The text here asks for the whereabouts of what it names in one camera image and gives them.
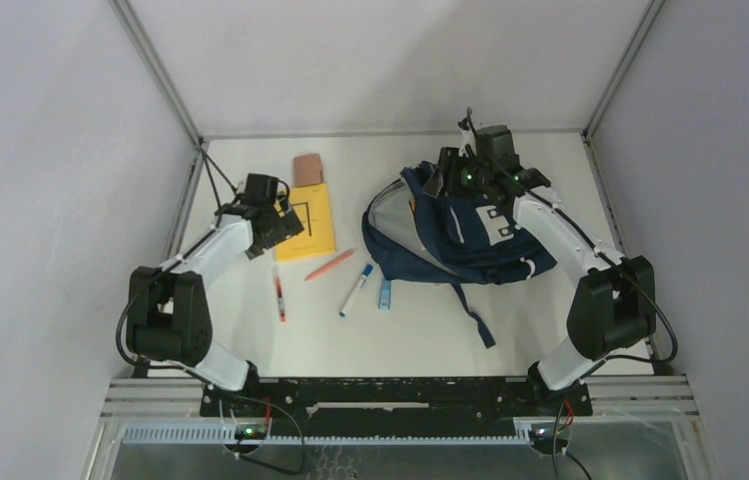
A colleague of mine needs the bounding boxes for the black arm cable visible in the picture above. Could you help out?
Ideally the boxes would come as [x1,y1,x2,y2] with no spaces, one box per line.
[115,146,249,372]
[460,109,680,366]

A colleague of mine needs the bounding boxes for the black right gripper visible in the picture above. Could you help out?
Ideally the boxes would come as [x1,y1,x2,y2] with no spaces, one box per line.
[424,146,494,201]

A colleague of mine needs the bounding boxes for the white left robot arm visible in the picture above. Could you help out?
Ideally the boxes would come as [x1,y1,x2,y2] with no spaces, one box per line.
[116,173,304,417]

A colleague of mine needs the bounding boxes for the orange pen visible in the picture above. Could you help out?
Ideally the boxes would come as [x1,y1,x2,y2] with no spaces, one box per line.
[304,248,357,282]

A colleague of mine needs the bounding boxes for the black mounting rail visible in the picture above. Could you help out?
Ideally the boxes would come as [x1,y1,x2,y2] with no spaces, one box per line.
[199,376,593,439]

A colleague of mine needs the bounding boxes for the yellow paperback book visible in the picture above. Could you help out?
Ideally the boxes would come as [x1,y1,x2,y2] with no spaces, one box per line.
[274,183,336,263]

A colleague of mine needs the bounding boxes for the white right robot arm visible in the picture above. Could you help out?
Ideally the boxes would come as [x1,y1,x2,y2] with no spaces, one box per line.
[424,117,657,416]

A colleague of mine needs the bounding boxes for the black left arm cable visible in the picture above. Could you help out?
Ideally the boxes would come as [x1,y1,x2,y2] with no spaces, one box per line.
[115,146,249,372]

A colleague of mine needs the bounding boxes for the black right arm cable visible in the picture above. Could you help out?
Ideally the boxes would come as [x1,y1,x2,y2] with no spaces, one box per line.
[460,109,680,366]

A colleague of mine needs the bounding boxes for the white marker blue cap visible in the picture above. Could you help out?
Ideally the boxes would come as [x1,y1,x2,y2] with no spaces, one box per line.
[338,263,374,318]

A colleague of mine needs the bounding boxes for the red and white pen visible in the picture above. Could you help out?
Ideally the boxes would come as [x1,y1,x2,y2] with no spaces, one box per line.
[272,265,287,323]

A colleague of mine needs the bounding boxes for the navy blue student backpack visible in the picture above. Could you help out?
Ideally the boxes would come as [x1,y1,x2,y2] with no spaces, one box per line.
[361,161,557,348]

